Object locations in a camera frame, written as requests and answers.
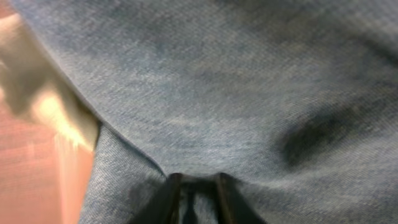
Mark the blue towel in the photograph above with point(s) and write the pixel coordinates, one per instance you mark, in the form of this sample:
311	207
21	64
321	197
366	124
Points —
295	102

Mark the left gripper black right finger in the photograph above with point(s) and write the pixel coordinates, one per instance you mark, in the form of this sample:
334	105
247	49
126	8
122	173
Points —
232	207

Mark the cream garment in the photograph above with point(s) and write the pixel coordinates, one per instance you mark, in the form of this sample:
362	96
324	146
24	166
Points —
34	88

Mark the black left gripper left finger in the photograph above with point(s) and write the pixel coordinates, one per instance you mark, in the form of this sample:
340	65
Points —
163	207

